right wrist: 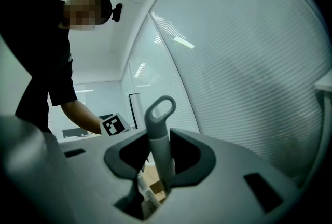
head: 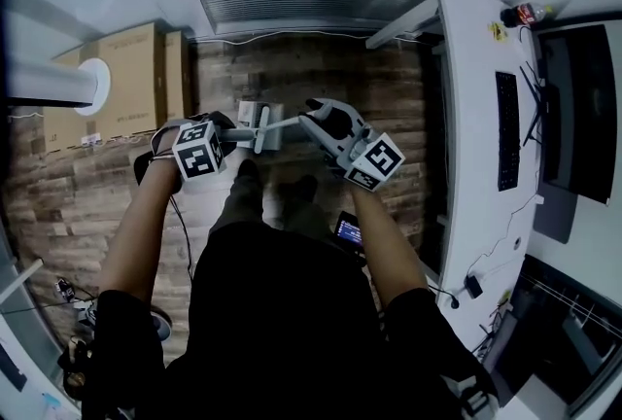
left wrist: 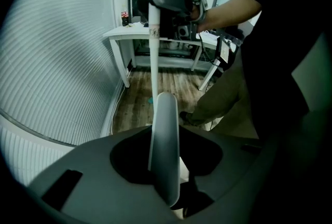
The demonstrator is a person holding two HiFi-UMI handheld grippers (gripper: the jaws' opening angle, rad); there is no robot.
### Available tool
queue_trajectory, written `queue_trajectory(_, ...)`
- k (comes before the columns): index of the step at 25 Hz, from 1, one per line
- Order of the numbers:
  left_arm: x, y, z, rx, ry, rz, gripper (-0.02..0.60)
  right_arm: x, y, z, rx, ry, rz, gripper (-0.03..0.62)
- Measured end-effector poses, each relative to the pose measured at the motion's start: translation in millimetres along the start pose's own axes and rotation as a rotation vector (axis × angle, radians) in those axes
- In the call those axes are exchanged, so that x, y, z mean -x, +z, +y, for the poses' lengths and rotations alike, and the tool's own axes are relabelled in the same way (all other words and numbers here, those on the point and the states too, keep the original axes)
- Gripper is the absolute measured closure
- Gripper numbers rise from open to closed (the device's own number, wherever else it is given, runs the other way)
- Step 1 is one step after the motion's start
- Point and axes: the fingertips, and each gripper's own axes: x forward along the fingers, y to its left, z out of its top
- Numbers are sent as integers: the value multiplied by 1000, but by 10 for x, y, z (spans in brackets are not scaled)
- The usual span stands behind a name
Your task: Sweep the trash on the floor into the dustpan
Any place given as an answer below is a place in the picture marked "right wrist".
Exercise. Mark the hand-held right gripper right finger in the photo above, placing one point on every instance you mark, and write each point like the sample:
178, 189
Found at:
228, 192

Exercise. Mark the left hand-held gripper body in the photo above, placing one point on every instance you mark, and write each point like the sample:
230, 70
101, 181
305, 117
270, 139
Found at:
115, 125

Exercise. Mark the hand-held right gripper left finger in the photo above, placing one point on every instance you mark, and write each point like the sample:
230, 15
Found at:
72, 181

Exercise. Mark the person's left forearm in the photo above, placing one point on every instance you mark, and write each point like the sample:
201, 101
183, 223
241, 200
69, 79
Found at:
83, 116

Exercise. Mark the large flat cardboard box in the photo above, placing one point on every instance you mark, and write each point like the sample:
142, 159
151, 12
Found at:
158, 186

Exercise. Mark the person's black clothing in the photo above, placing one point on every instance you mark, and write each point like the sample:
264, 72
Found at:
33, 49

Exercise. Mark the person's head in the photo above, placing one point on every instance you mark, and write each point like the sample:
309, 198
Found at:
85, 10

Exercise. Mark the white window blinds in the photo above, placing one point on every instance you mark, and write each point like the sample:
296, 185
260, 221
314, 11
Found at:
246, 62

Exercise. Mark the black upright frame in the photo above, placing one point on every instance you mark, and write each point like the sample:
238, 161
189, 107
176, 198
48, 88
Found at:
134, 111

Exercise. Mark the black head-worn camera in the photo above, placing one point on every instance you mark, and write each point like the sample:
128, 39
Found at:
117, 12

